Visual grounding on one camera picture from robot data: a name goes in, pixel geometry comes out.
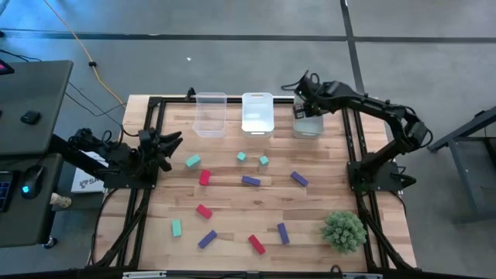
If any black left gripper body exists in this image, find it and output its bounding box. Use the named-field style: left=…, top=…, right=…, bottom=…
left=136, top=133, right=174, bottom=174

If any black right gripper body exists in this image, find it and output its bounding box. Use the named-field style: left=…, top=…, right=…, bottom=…
left=294, top=75, right=327, bottom=109

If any translucent white plastic bin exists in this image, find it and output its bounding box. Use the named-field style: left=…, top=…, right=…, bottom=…
left=291, top=95, right=326, bottom=140

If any clear plastic bin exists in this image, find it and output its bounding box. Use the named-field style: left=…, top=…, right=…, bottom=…
left=192, top=91, right=229, bottom=139

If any white printed box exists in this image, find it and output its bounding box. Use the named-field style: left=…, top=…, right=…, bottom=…
left=71, top=150, right=109, bottom=194

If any black slanted desk leg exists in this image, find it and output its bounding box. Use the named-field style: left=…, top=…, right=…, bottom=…
left=49, top=133, right=112, bottom=180

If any beige knob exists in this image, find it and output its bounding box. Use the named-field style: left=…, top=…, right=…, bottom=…
left=49, top=192, right=73, bottom=209

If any black computer mouse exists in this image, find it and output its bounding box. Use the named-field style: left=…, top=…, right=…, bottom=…
left=19, top=164, right=46, bottom=201

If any green artificial plant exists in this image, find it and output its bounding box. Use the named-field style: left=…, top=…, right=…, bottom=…
left=320, top=210, right=368, bottom=255

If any small black device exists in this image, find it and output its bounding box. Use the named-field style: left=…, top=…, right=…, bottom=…
left=19, top=110, right=43, bottom=126

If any black desk top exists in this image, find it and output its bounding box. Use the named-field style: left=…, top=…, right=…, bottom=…
left=0, top=60, right=74, bottom=156
left=0, top=153, right=64, bottom=249

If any black keyboard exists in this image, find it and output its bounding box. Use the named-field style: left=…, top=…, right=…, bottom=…
left=0, top=170, right=16, bottom=213

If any black device with pink light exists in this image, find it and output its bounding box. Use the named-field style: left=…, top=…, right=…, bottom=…
left=0, top=59, right=16, bottom=77

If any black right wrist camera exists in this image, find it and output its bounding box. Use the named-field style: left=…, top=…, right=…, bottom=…
left=324, top=80, right=342, bottom=98

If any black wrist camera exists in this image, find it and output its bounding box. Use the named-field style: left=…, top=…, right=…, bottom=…
left=137, top=129, right=157, bottom=150
left=324, top=80, right=342, bottom=98

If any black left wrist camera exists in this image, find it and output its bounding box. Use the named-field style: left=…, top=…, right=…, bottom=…
left=137, top=129, right=157, bottom=150

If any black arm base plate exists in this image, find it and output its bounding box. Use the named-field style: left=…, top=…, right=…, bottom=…
left=347, top=160, right=405, bottom=193
left=103, top=170, right=160, bottom=191

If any yellow cable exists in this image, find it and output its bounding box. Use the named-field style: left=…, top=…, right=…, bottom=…
left=41, top=0, right=127, bottom=109

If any silver metal bracket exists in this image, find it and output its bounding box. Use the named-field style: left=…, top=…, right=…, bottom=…
left=340, top=272, right=384, bottom=279
left=122, top=270, right=167, bottom=279

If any grey desk frame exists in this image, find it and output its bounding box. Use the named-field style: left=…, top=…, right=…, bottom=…
left=427, top=105, right=496, bottom=226

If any black aluminium table frame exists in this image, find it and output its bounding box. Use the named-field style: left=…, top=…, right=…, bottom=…
left=0, top=88, right=496, bottom=279

